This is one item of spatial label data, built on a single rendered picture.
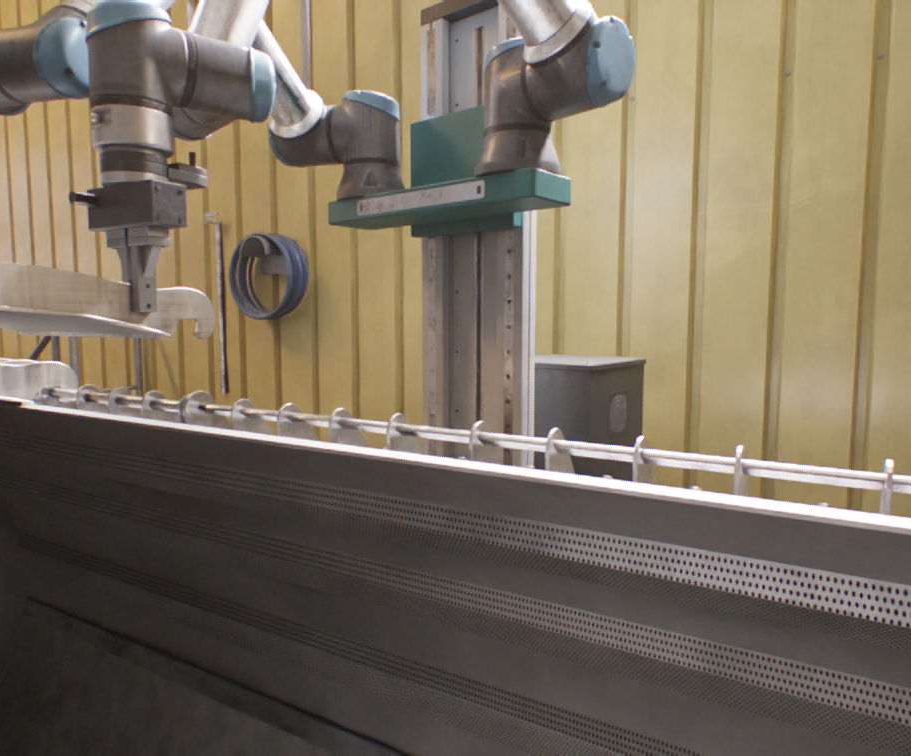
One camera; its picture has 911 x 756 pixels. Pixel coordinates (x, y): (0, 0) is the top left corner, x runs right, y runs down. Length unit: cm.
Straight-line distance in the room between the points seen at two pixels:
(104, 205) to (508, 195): 81
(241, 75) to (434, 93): 101
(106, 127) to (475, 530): 64
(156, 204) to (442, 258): 107
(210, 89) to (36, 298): 33
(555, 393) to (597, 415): 12
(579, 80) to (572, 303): 129
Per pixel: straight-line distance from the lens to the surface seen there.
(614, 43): 141
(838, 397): 238
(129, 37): 92
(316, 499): 98
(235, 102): 96
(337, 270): 315
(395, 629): 123
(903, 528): 54
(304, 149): 187
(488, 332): 175
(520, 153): 146
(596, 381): 176
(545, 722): 114
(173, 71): 93
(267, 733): 157
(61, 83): 103
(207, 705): 169
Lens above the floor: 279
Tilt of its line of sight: 5 degrees down
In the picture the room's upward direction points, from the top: straight up
